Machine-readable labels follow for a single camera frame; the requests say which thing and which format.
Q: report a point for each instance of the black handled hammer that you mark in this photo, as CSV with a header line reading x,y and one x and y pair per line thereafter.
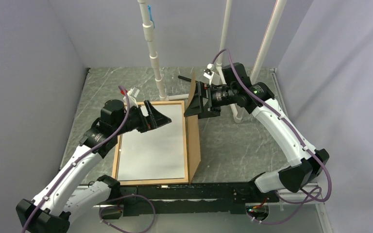
x,y
184,78

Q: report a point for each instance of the brown backing board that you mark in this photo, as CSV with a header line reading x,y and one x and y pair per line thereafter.
x,y
193,145

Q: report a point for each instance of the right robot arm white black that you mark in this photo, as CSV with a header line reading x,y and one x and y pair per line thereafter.
x,y
304,159

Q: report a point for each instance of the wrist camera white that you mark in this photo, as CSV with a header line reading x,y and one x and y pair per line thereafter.
x,y
130,95
211,74

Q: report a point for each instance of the glossy landscape photo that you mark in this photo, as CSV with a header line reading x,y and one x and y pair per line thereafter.
x,y
154,148

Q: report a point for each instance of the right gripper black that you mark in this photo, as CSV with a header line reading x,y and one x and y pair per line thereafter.
x,y
196,105

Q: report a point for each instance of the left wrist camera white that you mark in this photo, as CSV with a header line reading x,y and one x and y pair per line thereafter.
x,y
130,95

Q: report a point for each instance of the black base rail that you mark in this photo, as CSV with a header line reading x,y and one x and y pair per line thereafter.
x,y
134,200

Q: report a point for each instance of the wooden picture frame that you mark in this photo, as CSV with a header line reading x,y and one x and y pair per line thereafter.
x,y
115,160

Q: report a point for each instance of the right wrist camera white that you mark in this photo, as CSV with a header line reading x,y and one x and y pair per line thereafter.
x,y
211,74

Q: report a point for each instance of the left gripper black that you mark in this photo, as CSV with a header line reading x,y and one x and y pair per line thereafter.
x,y
154,120

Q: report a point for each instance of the white PVC pipe stand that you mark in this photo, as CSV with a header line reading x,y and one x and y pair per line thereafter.
x,y
148,28

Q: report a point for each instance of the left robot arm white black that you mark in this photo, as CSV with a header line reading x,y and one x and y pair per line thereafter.
x,y
54,208

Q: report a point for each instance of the blue clip on pipe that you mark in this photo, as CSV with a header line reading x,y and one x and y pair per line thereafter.
x,y
151,16

